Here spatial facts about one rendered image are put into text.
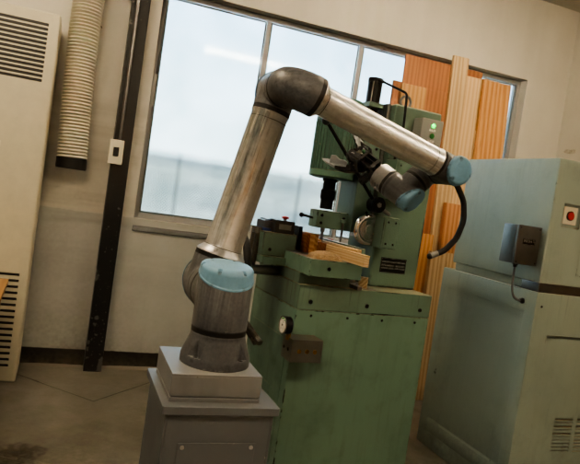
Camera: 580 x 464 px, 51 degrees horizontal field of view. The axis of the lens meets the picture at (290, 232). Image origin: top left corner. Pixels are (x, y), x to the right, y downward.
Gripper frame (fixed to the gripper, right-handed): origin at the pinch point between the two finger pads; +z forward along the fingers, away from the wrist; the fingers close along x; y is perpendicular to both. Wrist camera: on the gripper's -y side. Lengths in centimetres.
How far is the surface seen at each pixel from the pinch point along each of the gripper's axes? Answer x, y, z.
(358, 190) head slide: -4.7, -27.1, -3.8
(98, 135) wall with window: 48, -67, 146
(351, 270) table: 22.7, -24.6, -28.5
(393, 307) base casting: 15, -48, -42
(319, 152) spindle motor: -0.7, -14.2, 13.0
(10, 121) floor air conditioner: 80, -27, 144
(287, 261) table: 35.4, -29.4, -7.0
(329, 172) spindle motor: 2.1, -16.8, 4.5
